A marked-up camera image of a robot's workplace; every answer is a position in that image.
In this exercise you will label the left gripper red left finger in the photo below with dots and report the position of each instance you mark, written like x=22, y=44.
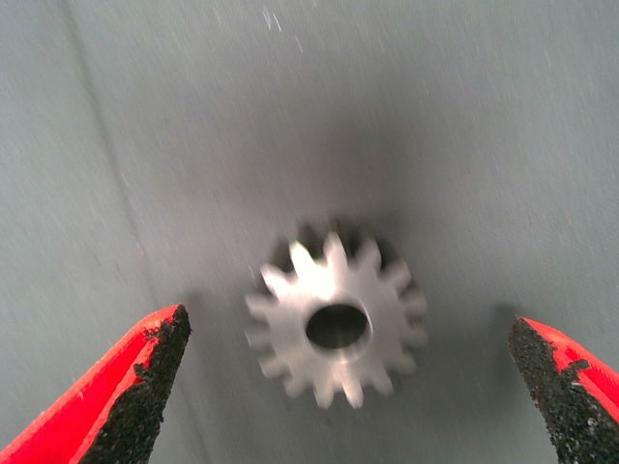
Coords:
x=82, y=406

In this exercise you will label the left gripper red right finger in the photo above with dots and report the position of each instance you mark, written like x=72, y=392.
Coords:
x=580, y=401

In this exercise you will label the dark grey table cloth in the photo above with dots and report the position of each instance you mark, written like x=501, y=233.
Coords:
x=309, y=96

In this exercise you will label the small steel planetary gear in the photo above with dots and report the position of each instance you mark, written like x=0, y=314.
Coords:
x=290, y=309

